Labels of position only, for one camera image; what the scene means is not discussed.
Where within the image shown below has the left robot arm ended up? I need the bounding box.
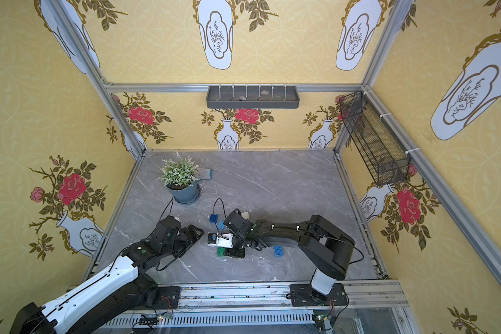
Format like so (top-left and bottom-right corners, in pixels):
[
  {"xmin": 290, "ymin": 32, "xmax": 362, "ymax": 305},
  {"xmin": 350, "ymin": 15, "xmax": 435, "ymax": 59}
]
[{"xmin": 10, "ymin": 216, "xmax": 205, "ymax": 333}]

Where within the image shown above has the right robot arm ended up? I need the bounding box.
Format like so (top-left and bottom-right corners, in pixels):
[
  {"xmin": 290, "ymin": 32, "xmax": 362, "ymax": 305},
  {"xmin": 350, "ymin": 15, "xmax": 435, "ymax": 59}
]
[{"xmin": 224, "ymin": 210, "xmax": 356, "ymax": 296}]

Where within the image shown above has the long blue lego brick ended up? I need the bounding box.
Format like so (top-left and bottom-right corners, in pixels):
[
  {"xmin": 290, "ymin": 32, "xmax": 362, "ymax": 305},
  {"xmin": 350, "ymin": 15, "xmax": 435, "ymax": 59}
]
[{"xmin": 273, "ymin": 246, "xmax": 283, "ymax": 257}]

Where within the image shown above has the potted plant grey pot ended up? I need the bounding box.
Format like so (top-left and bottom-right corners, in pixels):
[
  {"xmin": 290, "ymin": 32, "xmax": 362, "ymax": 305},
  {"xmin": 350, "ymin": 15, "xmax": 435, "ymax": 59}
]
[{"xmin": 160, "ymin": 153, "xmax": 202, "ymax": 205}]

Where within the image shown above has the grey teal sponge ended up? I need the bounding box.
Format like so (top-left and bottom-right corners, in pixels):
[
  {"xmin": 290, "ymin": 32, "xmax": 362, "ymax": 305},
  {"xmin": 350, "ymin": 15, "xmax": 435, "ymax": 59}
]
[{"xmin": 197, "ymin": 168, "xmax": 213, "ymax": 180}]

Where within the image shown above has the aluminium rail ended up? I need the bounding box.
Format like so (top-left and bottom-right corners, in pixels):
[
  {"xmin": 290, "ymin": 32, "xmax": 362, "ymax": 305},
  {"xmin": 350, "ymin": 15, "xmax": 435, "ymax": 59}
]
[{"xmin": 66, "ymin": 280, "xmax": 410, "ymax": 331}]

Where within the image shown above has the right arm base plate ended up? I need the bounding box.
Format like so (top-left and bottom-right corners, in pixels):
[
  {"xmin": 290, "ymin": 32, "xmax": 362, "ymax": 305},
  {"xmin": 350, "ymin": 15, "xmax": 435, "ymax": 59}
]
[{"xmin": 286, "ymin": 283, "xmax": 348, "ymax": 307}]

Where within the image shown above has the grey wall tray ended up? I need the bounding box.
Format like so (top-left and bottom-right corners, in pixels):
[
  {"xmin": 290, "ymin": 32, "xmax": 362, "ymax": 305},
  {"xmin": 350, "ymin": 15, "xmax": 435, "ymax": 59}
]
[{"xmin": 206, "ymin": 84, "xmax": 301, "ymax": 109}]

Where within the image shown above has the black wire mesh basket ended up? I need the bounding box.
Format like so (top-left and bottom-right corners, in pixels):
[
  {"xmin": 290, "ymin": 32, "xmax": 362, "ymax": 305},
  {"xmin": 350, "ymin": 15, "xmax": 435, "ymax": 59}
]
[{"xmin": 338, "ymin": 92, "xmax": 411, "ymax": 186}]

